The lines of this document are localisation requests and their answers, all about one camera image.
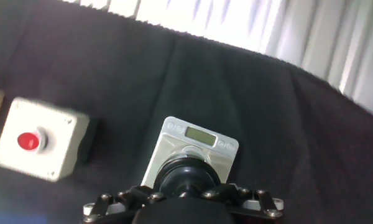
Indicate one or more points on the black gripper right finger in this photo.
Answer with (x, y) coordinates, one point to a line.
(261, 202)

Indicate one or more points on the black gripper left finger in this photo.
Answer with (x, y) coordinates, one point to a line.
(127, 196)

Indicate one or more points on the black jar lid with knob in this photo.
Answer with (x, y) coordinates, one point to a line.
(174, 177)

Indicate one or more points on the clear glass jar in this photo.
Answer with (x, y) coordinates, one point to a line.
(189, 154)

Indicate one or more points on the silver digital scale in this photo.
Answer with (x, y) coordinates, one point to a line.
(161, 149)

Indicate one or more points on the black cloth with blue print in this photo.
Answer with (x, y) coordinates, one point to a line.
(267, 124)

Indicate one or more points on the white box with red button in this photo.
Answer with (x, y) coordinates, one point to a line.
(59, 149)

